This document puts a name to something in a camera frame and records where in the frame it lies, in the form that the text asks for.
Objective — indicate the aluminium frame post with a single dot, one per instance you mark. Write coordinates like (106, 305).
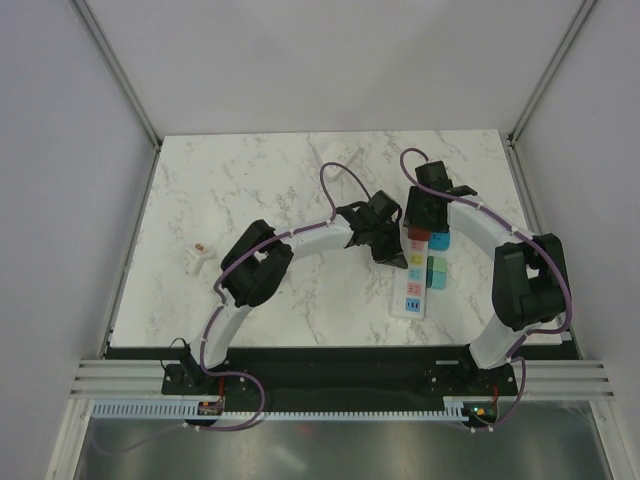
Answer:
(91, 24)
(563, 48)

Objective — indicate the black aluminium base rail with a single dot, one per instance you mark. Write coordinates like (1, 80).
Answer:
(341, 377)

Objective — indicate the aluminium frame post left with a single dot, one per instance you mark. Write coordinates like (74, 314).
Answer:
(91, 24)

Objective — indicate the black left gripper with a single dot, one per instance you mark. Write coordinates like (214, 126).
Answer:
(393, 255)

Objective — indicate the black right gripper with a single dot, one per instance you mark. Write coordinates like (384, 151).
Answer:
(412, 214)

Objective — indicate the white long power strip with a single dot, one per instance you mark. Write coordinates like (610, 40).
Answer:
(408, 300)

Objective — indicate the red cube plug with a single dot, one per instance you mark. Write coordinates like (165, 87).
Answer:
(418, 234)

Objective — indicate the teal small adapter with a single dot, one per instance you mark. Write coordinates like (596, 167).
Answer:
(436, 280)

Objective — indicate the white cube plug tiger print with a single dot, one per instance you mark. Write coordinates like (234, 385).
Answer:
(195, 255)

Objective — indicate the white toothed cable duct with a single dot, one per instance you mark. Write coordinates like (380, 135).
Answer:
(192, 410)

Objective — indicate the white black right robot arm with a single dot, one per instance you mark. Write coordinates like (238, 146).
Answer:
(529, 286)

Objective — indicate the white triangular power strip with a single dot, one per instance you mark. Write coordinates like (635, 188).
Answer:
(339, 152)

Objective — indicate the aluminium frame post right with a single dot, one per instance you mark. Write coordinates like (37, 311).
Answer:
(563, 48)

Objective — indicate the green small adapter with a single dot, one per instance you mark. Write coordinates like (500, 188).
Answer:
(437, 264)

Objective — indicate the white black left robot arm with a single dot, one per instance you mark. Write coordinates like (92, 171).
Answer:
(256, 265)

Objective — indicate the blue small adapter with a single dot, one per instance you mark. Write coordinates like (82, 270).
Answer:
(440, 241)

